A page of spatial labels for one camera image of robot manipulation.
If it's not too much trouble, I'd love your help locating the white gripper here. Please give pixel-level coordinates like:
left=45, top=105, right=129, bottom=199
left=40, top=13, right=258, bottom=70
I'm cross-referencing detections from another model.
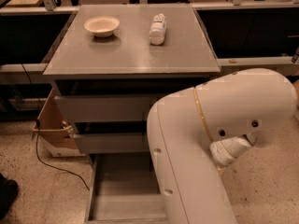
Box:
left=209, top=133, right=257, bottom=167

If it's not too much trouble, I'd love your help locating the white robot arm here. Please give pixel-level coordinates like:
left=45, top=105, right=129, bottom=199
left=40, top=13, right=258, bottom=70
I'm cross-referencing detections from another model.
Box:
left=147, top=68, right=297, bottom=224

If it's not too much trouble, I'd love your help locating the grey middle drawer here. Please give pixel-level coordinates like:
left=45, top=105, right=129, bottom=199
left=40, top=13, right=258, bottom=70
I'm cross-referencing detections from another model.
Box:
left=74, top=133, right=149, bottom=154

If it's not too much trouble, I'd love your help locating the grey open bottom drawer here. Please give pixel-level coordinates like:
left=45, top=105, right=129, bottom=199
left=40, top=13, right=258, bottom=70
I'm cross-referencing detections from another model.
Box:
left=84, top=153, right=168, bottom=224

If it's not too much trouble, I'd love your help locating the grey drawer cabinet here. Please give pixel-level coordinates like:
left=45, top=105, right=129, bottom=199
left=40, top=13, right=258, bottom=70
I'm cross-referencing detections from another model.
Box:
left=44, top=4, right=220, bottom=224

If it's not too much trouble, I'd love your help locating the grey top drawer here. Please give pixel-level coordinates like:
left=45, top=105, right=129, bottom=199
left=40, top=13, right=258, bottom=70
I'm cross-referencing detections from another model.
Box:
left=55, top=96, right=157, bottom=122

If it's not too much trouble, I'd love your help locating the white plastic bottle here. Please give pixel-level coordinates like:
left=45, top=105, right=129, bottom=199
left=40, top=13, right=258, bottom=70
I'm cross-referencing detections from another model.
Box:
left=149, top=13, right=166, bottom=46

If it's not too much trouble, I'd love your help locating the cardboard box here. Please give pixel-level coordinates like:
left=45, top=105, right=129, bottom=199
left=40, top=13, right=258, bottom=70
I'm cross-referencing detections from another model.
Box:
left=33, top=90, right=81, bottom=157

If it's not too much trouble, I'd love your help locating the white paper bowl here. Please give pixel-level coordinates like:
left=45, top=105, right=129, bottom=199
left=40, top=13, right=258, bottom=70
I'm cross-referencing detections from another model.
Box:
left=84, top=16, right=120, bottom=38

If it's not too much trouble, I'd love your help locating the black shoe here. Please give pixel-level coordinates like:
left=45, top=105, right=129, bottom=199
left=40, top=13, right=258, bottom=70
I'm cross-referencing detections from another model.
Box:
left=0, top=174, right=18, bottom=219

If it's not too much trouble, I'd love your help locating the black cable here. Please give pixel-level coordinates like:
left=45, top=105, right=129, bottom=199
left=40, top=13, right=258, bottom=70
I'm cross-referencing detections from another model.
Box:
left=20, top=63, right=91, bottom=191

